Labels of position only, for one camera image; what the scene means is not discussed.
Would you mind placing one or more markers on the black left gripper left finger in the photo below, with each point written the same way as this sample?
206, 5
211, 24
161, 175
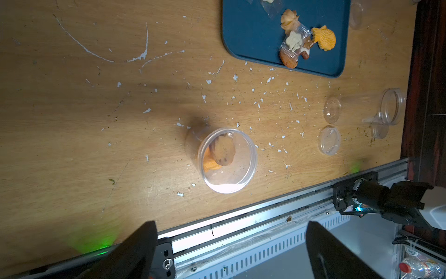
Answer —
132, 259

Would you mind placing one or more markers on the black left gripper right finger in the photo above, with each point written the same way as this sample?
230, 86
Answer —
330, 259

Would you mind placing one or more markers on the clear round jar lid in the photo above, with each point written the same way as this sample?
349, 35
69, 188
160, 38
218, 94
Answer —
329, 140

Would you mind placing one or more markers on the clear jar with yellow snacks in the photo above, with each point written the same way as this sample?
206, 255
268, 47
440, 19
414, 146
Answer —
225, 158

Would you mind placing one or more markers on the clear plastic cookie jar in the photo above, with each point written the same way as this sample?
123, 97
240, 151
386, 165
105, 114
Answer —
359, 14

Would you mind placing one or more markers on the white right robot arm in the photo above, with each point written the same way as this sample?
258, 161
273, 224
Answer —
405, 203

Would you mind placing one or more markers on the plastic bottle red cap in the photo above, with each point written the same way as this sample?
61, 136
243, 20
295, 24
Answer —
421, 270

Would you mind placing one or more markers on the round chocolate chip cookie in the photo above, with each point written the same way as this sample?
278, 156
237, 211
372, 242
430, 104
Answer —
289, 59

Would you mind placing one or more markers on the brown star iced cookie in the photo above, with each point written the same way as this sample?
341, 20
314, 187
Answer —
306, 47

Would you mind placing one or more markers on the blue plastic tray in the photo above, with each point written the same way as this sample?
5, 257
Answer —
248, 33

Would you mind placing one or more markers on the flower shaped butter cookie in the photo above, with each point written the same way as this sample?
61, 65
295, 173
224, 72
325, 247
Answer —
290, 21

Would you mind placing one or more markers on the wrapped white flower cookie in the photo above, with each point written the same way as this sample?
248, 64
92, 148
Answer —
272, 7

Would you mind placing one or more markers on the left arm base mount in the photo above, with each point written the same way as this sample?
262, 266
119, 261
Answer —
163, 266

